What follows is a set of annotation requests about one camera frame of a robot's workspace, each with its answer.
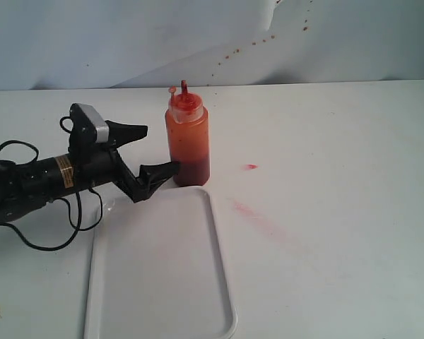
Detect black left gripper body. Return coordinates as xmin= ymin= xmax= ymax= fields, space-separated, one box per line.
xmin=38 ymin=150 xmax=152 ymax=203

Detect red sauce squeeze bottle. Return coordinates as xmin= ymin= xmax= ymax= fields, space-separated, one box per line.
xmin=165 ymin=80 xmax=210 ymax=186

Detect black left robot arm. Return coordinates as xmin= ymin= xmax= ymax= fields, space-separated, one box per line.
xmin=0 ymin=121 xmax=180 ymax=222

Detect white rectangular tray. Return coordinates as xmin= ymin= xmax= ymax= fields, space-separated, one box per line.
xmin=83 ymin=186 xmax=237 ymax=338

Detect white paper backdrop sheet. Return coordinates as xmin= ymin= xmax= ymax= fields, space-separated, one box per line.
xmin=0 ymin=1 xmax=278 ymax=90

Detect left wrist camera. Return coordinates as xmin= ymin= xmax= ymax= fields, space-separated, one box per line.
xmin=68 ymin=103 xmax=110 ymax=165

